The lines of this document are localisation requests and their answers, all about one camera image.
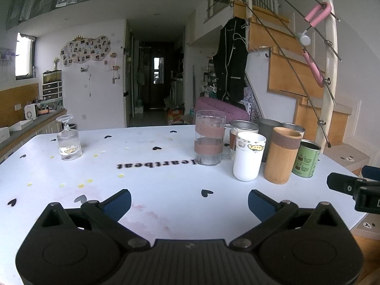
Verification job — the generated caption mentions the metal mug with handle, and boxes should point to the metal mug with handle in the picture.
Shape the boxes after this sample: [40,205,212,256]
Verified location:
[228,120,261,161]

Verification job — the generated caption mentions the bamboo cup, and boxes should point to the bamboo cup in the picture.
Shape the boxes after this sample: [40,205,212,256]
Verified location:
[263,127,303,185]

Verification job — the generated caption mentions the black jacket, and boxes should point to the black jacket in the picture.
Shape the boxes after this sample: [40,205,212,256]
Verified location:
[212,16,249,104]

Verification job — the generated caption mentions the white drawer unit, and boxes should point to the white drawer unit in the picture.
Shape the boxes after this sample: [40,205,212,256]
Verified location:
[42,81,64,101]

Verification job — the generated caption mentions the orange box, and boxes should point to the orange box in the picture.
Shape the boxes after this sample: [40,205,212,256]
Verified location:
[167,108,185,126]

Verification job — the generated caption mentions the tall glass cup brown bands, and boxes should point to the tall glass cup brown bands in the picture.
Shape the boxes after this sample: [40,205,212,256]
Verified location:
[194,110,231,167]

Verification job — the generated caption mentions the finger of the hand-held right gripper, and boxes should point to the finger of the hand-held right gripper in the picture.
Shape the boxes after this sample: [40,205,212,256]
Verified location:
[361,166,380,182]
[327,172,369,198]

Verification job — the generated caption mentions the white countertop appliance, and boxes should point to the white countertop appliance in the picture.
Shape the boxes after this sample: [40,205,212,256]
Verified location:
[23,103,38,120]

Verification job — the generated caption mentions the pink foam u-shaped tube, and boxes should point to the pink foam u-shaped tube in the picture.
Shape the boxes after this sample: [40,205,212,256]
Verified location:
[305,2,333,28]

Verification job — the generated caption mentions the small steel cup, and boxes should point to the small steel cup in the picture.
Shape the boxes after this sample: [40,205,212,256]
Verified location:
[281,122,306,143]

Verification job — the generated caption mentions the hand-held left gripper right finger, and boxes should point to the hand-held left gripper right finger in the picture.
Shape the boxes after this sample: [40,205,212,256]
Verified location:
[229,189,342,249]

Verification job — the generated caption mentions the wooden staircase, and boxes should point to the wooden staircase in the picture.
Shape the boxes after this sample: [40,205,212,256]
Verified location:
[232,0,354,147]

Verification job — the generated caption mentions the cloud-shaped photo board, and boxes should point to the cloud-shaped photo board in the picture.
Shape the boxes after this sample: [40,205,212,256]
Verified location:
[60,35,112,66]

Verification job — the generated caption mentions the green tin can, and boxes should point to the green tin can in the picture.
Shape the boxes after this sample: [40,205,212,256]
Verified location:
[291,140,322,179]

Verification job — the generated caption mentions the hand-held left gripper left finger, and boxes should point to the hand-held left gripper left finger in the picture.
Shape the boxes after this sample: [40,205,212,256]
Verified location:
[38,189,150,249]

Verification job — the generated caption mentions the kitchen counter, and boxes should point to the kitchen counter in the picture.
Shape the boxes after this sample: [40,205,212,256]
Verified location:
[0,108,68,158]

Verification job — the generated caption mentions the window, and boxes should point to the window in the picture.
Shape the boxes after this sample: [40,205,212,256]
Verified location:
[15,32,37,81]

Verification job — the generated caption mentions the purple pouf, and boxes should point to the purple pouf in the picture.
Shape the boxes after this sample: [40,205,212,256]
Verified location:
[194,96,250,124]

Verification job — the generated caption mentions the ribbed clear glass cup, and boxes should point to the ribbed clear glass cup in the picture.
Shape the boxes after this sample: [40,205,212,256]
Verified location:
[56,115,82,161]

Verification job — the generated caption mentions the white railing post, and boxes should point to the white railing post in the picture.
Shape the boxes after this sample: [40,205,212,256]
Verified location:
[314,0,350,155]

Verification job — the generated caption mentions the white cartoon print cup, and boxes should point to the white cartoon print cup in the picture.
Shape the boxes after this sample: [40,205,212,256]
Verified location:
[233,132,267,182]

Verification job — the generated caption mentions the fish tank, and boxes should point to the fish tank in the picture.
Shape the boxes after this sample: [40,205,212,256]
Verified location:
[43,70,62,84]

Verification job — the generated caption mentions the white tray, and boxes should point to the white tray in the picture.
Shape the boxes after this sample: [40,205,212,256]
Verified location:
[8,119,34,132]

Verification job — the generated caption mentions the grey metal cup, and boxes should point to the grey metal cup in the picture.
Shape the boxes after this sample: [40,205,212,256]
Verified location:
[256,118,283,163]

